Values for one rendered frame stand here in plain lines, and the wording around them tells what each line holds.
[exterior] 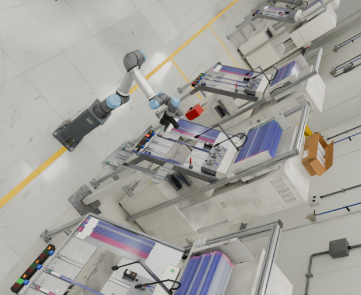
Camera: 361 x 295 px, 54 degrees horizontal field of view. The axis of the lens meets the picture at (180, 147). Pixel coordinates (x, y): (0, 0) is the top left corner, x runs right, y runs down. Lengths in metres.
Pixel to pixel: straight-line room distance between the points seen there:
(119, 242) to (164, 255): 0.30
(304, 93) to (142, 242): 2.39
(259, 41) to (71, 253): 5.80
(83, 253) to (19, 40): 2.33
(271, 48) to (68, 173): 4.98
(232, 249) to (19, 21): 3.07
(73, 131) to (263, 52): 4.80
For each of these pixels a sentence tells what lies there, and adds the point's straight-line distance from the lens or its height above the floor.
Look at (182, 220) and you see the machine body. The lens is 3.37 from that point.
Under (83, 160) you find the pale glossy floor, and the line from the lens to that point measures 3.61.
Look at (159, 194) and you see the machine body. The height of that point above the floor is 0.57.
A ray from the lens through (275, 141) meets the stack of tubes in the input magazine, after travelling 2.91.
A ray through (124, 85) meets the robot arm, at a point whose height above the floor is 0.86.
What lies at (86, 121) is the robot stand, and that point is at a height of 0.43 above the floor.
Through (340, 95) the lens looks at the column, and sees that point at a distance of 5.84.
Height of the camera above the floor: 2.83
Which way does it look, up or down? 38 degrees down
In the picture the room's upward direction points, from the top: 62 degrees clockwise
